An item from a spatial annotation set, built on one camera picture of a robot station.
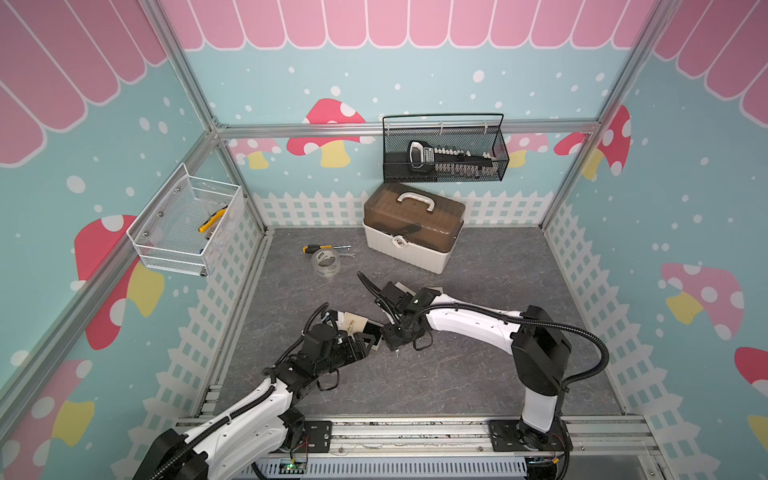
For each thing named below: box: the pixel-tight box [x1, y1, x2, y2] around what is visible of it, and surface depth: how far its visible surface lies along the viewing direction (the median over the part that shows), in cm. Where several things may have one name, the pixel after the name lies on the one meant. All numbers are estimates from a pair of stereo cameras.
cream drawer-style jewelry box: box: [336, 311, 384, 351], surface depth 92 cm
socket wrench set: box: [408, 141, 499, 177], surface depth 91 cm
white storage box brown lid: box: [362, 183, 466, 275], surface depth 99 cm
